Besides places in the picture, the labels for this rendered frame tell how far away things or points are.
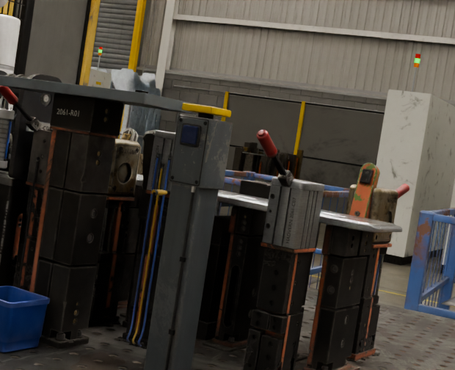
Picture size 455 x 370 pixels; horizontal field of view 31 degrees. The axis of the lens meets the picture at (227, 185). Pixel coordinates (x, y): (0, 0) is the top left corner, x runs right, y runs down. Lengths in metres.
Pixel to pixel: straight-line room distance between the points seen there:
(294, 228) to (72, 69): 4.36
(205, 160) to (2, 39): 1.05
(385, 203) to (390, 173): 7.95
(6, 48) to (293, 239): 1.12
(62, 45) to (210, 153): 4.27
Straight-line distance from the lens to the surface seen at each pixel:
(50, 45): 5.42
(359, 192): 1.71
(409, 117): 9.67
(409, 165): 9.63
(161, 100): 1.37
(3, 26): 2.25
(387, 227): 1.53
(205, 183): 1.31
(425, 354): 1.94
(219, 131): 1.32
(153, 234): 1.55
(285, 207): 1.40
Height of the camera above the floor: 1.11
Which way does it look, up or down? 3 degrees down
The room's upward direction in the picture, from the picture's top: 9 degrees clockwise
